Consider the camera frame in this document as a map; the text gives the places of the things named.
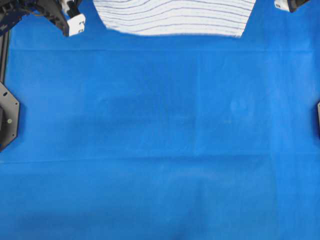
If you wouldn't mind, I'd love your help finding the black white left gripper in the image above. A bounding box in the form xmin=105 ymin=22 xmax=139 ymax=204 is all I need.
xmin=35 ymin=0 xmax=86 ymax=37

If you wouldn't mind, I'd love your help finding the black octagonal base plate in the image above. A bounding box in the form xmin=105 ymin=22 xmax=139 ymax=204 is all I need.
xmin=0 ymin=83 xmax=20 ymax=152

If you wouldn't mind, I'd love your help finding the black aluminium rail frame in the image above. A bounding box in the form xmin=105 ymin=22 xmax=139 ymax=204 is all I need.
xmin=0 ymin=31 xmax=10 ymax=85

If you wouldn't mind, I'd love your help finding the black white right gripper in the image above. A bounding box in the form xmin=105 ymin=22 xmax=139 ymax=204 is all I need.
xmin=274 ymin=0 xmax=309 ymax=13

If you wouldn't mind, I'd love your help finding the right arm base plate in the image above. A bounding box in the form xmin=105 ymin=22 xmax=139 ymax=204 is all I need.
xmin=316 ymin=101 xmax=320 ymax=139

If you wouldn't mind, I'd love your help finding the blue table cloth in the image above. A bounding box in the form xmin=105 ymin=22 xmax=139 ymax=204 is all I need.
xmin=0 ymin=0 xmax=320 ymax=240

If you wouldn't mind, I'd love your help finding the white blue-striped towel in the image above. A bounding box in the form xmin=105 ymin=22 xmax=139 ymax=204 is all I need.
xmin=93 ymin=0 xmax=256 ymax=38

